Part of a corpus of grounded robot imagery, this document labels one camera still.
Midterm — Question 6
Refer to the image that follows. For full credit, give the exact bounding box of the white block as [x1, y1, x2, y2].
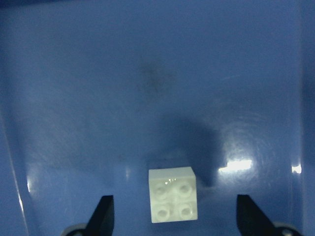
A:
[148, 167, 198, 224]

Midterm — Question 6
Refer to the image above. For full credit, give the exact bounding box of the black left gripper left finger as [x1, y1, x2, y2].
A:
[83, 195, 115, 236]

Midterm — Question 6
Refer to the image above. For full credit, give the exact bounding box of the blue plastic tray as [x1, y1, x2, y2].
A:
[0, 0, 315, 236]

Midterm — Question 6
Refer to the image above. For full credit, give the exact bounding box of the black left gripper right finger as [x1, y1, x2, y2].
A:
[236, 195, 281, 236]

